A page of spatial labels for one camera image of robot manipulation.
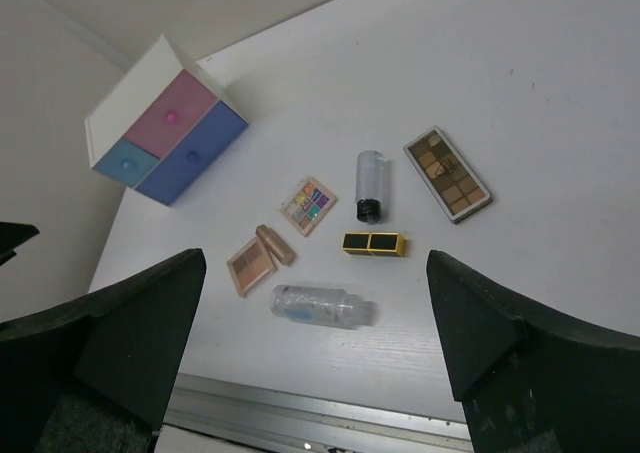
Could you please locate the light blue small drawer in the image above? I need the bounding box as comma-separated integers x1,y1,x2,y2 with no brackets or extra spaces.
93,138,159,188

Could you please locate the black gold lipstick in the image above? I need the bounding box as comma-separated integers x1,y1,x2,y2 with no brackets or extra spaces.
341,232,407,258

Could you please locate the gold lipstick tube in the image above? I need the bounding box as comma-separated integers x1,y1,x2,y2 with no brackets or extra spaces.
256,225,296,266

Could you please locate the long brown eyeshadow palette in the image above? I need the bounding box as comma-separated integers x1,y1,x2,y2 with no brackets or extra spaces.
403,126,493,224

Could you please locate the clear plastic bottle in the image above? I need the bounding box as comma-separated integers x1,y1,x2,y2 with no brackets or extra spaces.
270,285,378,330

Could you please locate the pink drawer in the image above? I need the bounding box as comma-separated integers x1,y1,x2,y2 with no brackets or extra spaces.
124,70,218,159

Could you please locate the small beige eyeshadow quad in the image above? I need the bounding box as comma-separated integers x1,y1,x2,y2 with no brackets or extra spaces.
227,236,277,298

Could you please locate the dark blue drawer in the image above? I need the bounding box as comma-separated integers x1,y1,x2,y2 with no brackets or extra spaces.
136,101,249,206

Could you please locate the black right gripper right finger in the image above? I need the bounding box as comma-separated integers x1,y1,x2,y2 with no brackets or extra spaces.
426,250,639,452

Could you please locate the white drawer organizer cabinet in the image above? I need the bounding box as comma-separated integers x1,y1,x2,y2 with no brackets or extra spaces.
84,34,250,207

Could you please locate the colourful glitter eyeshadow palette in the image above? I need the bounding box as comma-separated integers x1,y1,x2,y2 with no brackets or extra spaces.
279,175,338,237

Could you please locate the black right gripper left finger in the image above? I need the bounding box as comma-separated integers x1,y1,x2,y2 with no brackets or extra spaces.
1,248,207,452

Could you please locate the frosted bottle black cap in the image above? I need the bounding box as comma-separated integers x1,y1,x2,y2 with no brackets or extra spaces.
355,150,385,224

